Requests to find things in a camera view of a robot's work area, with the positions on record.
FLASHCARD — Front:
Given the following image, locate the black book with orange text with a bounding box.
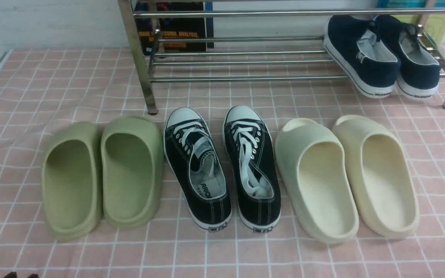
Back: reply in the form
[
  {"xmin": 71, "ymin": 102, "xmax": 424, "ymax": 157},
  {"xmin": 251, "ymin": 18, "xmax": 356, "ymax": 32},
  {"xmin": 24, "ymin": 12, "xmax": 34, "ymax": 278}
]
[{"xmin": 136, "ymin": 2, "xmax": 214, "ymax": 55}]

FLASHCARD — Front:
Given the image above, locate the right navy slip-on shoe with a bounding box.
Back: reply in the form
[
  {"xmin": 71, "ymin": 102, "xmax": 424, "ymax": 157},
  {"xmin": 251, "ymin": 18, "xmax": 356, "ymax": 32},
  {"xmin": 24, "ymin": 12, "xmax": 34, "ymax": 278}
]
[{"xmin": 373, "ymin": 15, "xmax": 441, "ymax": 100}]

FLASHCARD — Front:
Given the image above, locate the metal shoe rack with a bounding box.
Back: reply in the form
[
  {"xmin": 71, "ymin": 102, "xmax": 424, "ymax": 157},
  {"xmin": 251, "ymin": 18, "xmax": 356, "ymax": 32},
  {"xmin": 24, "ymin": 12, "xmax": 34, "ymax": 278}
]
[{"xmin": 117, "ymin": 0, "xmax": 445, "ymax": 115}]

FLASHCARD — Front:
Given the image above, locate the black canvas sneaker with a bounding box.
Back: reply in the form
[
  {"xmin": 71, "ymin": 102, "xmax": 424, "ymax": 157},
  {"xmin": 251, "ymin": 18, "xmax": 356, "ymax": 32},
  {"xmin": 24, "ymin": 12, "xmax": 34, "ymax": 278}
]
[
  {"xmin": 163, "ymin": 107, "xmax": 233, "ymax": 232},
  {"xmin": 222, "ymin": 105, "xmax": 281, "ymax": 234}
]

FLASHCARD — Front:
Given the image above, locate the green foam slipper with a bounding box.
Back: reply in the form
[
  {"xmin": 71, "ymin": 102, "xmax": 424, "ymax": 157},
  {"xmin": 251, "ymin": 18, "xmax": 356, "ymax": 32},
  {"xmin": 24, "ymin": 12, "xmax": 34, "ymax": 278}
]
[
  {"xmin": 41, "ymin": 122, "xmax": 103, "ymax": 241},
  {"xmin": 100, "ymin": 115, "xmax": 164, "ymax": 229}
]

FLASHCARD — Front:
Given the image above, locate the left green foam slipper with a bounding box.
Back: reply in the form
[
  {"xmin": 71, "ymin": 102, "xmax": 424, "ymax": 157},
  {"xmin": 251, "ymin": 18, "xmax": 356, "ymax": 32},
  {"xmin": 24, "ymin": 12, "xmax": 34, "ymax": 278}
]
[{"xmin": 41, "ymin": 122, "xmax": 103, "ymax": 241}]

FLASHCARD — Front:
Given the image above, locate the cream foam slipper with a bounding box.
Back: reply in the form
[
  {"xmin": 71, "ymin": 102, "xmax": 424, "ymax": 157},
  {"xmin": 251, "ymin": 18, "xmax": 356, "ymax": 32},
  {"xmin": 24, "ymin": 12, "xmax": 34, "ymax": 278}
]
[
  {"xmin": 332, "ymin": 115, "xmax": 419, "ymax": 239},
  {"xmin": 274, "ymin": 118, "xmax": 360, "ymax": 244}
]

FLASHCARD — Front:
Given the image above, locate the yellow-green box behind rack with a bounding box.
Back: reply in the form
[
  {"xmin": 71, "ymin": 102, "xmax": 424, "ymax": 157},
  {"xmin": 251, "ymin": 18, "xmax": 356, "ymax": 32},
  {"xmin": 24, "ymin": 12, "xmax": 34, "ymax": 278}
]
[{"xmin": 376, "ymin": 0, "xmax": 445, "ymax": 43}]

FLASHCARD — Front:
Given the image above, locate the left navy slip-on shoe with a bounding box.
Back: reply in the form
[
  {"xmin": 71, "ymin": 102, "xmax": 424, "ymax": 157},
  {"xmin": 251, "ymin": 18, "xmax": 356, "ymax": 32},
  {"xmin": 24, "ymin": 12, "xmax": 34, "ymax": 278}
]
[{"xmin": 323, "ymin": 15, "xmax": 401, "ymax": 99}]

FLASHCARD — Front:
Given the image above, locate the pink checkered cloth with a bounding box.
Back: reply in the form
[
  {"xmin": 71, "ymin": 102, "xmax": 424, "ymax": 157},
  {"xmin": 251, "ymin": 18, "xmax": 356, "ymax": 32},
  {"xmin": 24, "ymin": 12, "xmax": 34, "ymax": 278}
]
[{"xmin": 0, "ymin": 49, "xmax": 445, "ymax": 278}]

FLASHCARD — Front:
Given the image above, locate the navy slip-on shoe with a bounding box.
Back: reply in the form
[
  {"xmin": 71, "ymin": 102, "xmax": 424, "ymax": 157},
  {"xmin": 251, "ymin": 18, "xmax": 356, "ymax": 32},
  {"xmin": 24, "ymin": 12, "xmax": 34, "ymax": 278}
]
[
  {"xmin": 373, "ymin": 15, "xmax": 441, "ymax": 100},
  {"xmin": 323, "ymin": 15, "xmax": 401, "ymax": 99}
]

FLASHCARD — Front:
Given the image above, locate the left cream foam slipper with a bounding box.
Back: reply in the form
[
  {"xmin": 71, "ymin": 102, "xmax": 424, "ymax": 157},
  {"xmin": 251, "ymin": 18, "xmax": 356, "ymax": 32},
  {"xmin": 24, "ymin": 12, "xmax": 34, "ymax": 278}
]
[{"xmin": 274, "ymin": 118, "xmax": 360, "ymax": 244}]

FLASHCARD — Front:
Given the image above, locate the right green foam slipper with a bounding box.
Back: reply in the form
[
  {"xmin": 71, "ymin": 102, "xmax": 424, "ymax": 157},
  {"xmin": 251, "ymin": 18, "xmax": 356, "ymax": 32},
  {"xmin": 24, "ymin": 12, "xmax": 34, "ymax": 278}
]
[{"xmin": 100, "ymin": 115, "xmax": 164, "ymax": 229}]

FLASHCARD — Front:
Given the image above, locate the right cream foam slipper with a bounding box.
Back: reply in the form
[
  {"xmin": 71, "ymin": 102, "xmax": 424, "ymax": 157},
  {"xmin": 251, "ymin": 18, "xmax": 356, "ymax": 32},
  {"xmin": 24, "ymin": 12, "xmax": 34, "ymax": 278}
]
[{"xmin": 332, "ymin": 115, "xmax": 419, "ymax": 239}]

